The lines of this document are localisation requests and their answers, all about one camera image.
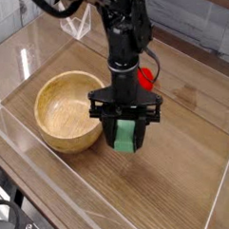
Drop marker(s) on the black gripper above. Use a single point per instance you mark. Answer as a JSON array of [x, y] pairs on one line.
[[124, 99]]

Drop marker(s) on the green rectangular block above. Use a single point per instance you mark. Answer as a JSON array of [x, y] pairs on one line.
[[124, 136]]

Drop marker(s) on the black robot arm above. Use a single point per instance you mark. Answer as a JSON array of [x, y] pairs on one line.
[[127, 27]]

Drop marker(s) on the light wooden bowl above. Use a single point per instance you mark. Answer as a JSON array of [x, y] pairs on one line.
[[61, 112]]

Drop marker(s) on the red plush strawberry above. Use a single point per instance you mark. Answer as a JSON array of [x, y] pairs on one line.
[[145, 78]]

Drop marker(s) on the clear acrylic enclosure wall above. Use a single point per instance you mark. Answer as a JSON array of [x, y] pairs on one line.
[[178, 180]]

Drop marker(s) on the clear acrylic corner bracket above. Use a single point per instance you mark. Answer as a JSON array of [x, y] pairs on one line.
[[77, 27]]

